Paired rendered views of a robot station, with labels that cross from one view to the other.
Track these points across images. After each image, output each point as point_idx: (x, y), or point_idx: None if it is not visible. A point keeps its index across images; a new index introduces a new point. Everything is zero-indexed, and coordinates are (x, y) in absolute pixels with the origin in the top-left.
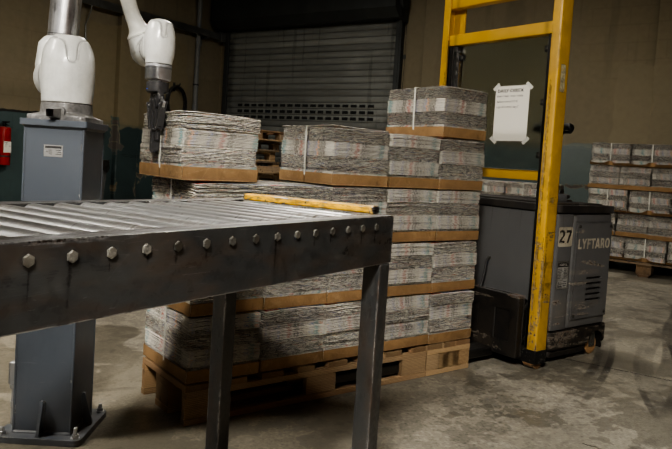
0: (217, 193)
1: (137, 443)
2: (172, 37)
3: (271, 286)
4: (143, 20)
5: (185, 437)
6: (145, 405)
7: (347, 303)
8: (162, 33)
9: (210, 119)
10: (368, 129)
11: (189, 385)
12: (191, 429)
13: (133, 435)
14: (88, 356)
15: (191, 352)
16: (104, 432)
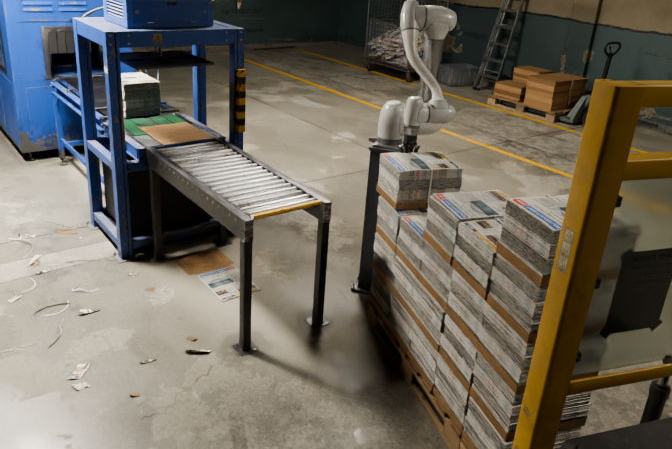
0: (384, 206)
1: (349, 304)
2: (408, 109)
3: (395, 280)
4: (436, 94)
5: (353, 318)
6: None
7: (422, 332)
8: (405, 106)
9: (385, 162)
10: (449, 209)
11: (370, 301)
12: (363, 321)
13: (359, 304)
14: None
15: (372, 285)
16: (365, 297)
